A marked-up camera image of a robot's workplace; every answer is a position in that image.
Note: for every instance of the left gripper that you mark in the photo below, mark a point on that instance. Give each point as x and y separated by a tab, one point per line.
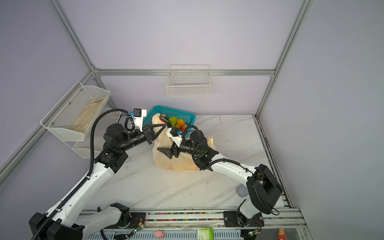
153	135

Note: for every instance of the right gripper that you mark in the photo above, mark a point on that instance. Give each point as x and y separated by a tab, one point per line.
170	152

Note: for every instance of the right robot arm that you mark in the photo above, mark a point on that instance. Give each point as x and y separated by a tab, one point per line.
263	187

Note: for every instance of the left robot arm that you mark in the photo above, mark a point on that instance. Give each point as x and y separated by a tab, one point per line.
101	169

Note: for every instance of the red dragon fruit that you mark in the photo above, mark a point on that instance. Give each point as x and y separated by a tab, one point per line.
164	119

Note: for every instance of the green pear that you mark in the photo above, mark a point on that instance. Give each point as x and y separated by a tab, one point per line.
172	121

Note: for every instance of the orange mango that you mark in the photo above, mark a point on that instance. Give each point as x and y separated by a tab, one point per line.
180	123

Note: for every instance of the teal plastic basket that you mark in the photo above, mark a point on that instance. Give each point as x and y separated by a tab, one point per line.
188	118

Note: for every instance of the beige cloth in shelf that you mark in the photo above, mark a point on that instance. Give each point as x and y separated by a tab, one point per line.
83	121

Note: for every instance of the pink pig toy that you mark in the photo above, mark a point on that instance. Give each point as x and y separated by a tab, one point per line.
159	234

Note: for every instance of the white mesh upper shelf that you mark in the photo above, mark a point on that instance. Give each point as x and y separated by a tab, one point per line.
59	119

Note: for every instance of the grey sponge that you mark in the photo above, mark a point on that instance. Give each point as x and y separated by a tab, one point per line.
242	191

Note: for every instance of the green box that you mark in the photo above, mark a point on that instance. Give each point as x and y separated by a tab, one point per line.
205	234

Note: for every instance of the red figurine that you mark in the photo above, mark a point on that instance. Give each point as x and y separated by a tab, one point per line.
281	234

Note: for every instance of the white wire wall basket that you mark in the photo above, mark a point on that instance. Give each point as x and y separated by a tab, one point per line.
188	80

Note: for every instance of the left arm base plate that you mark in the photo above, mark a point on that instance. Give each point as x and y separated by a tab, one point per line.
135	220

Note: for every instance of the aluminium front rail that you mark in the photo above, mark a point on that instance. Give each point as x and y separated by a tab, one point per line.
183	220

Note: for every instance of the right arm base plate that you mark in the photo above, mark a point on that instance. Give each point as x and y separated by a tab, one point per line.
236	219

